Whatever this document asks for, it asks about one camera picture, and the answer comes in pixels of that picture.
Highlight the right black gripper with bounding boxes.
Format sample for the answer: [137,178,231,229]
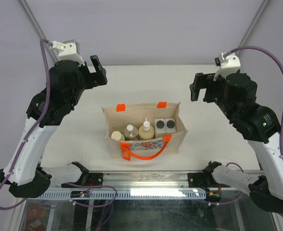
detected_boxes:
[190,72,236,121]

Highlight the white bottle black cap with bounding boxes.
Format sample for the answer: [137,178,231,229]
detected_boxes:
[165,118,177,135]
[154,118,166,139]

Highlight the beige canvas tote bag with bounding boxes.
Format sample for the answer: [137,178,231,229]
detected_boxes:
[102,102,188,161]

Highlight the cream pump lotion bottle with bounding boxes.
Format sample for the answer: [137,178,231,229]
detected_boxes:
[139,118,155,141]

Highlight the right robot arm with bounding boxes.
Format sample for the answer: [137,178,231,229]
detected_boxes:
[190,72,283,214]

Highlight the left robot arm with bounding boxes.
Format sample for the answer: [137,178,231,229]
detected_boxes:
[0,55,107,198]

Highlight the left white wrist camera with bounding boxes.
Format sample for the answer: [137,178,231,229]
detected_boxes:
[49,39,85,65]

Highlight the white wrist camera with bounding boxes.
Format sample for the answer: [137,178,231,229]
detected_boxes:
[49,39,85,65]
[213,51,241,81]

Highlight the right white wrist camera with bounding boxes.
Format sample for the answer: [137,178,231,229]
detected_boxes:
[213,51,241,81]

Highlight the left aluminium frame post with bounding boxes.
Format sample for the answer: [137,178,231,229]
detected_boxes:
[18,0,58,65]

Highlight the aluminium frame post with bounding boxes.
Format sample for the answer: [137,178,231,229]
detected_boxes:
[238,0,271,47]
[18,0,58,65]

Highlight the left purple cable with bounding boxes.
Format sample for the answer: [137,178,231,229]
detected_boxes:
[0,38,53,210]

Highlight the white slotted cable duct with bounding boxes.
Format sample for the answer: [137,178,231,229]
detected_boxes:
[38,188,206,201]

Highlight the right aluminium frame post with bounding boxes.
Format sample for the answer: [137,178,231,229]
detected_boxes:
[238,0,271,47]

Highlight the aluminium mounting rail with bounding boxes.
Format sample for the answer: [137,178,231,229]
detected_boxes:
[59,169,265,190]

